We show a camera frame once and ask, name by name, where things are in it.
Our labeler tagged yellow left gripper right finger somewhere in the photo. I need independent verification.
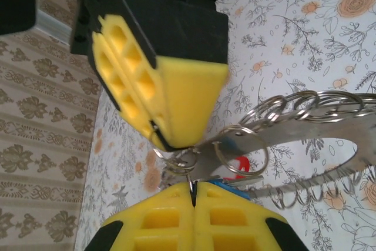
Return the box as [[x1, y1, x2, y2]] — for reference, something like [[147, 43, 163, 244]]
[[194, 180, 299, 251]]

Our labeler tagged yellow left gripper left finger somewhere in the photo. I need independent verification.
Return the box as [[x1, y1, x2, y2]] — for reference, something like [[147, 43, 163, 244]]
[[86, 182, 194, 251]]

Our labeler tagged blue capped key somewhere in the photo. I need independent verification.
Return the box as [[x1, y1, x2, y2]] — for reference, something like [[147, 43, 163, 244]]
[[208, 173, 264, 202]]

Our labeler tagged silver split key ring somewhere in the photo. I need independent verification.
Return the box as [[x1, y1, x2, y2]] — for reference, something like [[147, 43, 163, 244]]
[[213, 125, 268, 176], [152, 142, 198, 205]]

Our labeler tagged floral patterned table cover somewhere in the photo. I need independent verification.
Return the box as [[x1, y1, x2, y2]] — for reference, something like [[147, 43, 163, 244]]
[[78, 0, 376, 251]]

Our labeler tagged aluminium frame post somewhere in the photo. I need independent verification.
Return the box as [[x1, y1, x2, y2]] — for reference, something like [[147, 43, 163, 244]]
[[34, 9, 76, 45]]

